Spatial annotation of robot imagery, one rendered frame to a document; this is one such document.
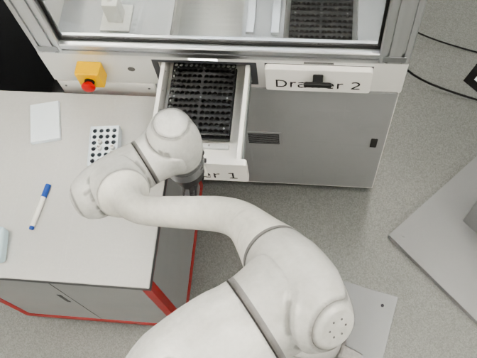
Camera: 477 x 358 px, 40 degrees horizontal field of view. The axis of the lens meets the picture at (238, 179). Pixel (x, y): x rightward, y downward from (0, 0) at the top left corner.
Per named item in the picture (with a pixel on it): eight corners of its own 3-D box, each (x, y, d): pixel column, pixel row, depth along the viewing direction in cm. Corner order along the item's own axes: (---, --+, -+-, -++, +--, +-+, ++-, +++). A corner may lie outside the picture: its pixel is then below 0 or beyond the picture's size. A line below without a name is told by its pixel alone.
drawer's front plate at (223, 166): (248, 182, 175) (245, 165, 165) (143, 176, 178) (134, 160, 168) (249, 175, 176) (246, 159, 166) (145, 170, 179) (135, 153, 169)
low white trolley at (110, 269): (192, 335, 242) (149, 288, 172) (33, 322, 249) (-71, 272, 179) (209, 190, 264) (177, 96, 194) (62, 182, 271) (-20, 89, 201)
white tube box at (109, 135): (119, 169, 186) (116, 164, 183) (90, 170, 187) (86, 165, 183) (122, 131, 191) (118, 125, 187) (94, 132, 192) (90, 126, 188)
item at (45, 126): (61, 140, 192) (59, 137, 190) (32, 144, 192) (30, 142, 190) (59, 103, 197) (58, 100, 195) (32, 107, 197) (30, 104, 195)
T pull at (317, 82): (331, 88, 175) (331, 86, 174) (303, 87, 176) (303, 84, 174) (331, 77, 176) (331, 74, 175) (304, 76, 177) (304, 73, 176)
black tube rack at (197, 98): (231, 145, 178) (228, 134, 172) (167, 142, 180) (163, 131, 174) (238, 75, 186) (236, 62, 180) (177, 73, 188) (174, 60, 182)
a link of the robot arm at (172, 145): (189, 124, 143) (138, 155, 141) (177, 89, 129) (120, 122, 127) (215, 161, 139) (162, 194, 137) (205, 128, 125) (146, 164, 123)
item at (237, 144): (243, 173, 175) (240, 164, 169) (149, 168, 177) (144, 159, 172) (255, 47, 190) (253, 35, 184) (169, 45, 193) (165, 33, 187)
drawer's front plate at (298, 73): (369, 93, 182) (373, 72, 172) (266, 89, 186) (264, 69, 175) (369, 88, 183) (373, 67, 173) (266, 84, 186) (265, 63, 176)
